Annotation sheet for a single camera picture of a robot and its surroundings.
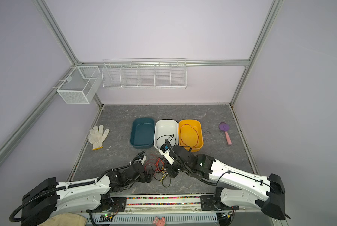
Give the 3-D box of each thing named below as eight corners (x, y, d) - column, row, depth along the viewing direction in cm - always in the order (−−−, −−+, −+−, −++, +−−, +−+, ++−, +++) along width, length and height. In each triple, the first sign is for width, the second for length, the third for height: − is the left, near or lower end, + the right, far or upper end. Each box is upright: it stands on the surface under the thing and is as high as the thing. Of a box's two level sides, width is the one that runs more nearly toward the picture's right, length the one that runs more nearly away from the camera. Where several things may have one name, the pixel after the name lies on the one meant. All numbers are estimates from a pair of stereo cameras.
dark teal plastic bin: (129, 149, 97) (126, 144, 92) (135, 122, 112) (133, 117, 107) (153, 149, 97) (152, 144, 92) (156, 122, 112) (155, 117, 107)
